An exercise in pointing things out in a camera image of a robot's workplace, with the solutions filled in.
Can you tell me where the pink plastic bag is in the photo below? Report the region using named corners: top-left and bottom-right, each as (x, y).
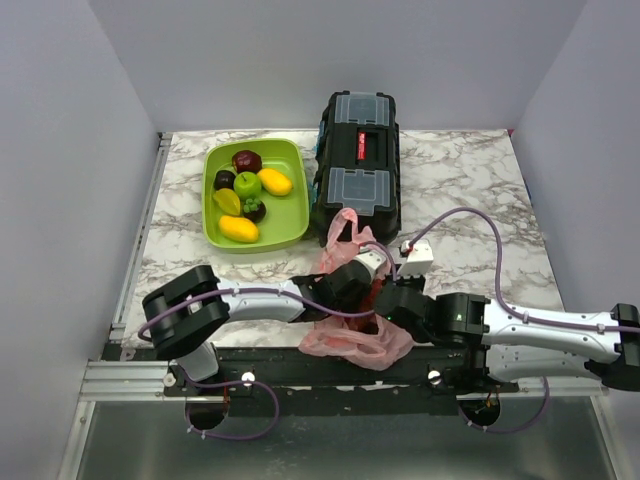
top-left (298, 208), bottom-right (414, 371)

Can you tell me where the red fake grape bunch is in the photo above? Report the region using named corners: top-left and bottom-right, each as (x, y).
top-left (351, 279), bottom-right (383, 335)

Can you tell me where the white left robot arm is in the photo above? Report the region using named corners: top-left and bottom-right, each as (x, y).
top-left (138, 251), bottom-right (386, 395)

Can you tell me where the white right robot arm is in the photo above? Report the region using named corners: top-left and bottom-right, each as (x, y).
top-left (374, 281), bottom-right (639, 392)

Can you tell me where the yellow fake mango lower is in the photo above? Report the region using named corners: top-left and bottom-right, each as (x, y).
top-left (218, 215), bottom-right (260, 243)

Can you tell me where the yellow fake mango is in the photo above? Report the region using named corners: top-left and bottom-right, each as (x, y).
top-left (257, 168), bottom-right (293, 197)
top-left (218, 215), bottom-right (260, 243)

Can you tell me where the fake mangosteen green top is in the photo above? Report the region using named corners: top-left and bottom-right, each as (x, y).
top-left (242, 197), bottom-right (267, 224)

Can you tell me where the yellow fake mango upper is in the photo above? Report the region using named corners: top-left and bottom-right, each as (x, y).
top-left (257, 168), bottom-right (293, 197)

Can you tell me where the green fake apple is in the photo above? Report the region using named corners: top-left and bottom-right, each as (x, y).
top-left (234, 172), bottom-right (262, 200)

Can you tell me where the yellow fake starfruit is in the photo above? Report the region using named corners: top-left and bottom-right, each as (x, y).
top-left (213, 188), bottom-right (243, 217)

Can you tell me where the dark red fake apple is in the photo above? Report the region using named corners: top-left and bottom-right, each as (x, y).
top-left (232, 150), bottom-right (263, 174)

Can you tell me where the dark purple fake plum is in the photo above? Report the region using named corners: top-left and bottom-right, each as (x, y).
top-left (213, 170), bottom-right (236, 191)

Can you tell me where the green plastic tray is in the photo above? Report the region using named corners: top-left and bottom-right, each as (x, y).
top-left (202, 138), bottom-right (309, 253)

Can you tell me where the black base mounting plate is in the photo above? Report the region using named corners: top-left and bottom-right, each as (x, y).
top-left (99, 344), bottom-right (521, 418)

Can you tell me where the black plastic toolbox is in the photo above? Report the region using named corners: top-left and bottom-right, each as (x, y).
top-left (310, 90), bottom-right (401, 246)

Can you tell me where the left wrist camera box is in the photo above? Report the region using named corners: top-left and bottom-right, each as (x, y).
top-left (354, 249), bottom-right (390, 278)

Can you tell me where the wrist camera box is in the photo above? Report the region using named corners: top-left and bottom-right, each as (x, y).
top-left (354, 249), bottom-right (390, 278)
top-left (397, 239), bottom-right (434, 277)

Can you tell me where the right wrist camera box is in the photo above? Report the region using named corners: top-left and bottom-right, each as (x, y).
top-left (397, 239), bottom-right (434, 277)

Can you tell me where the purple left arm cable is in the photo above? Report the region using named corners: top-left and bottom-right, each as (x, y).
top-left (136, 240), bottom-right (398, 343)

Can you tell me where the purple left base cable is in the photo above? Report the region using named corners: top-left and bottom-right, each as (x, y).
top-left (179, 369), bottom-right (280, 442)

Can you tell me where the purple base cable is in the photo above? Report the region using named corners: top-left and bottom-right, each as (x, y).
top-left (455, 374), bottom-right (551, 436)
top-left (179, 369), bottom-right (280, 442)

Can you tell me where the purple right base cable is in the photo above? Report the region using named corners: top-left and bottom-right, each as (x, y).
top-left (455, 374), bottom-right (551, 436)

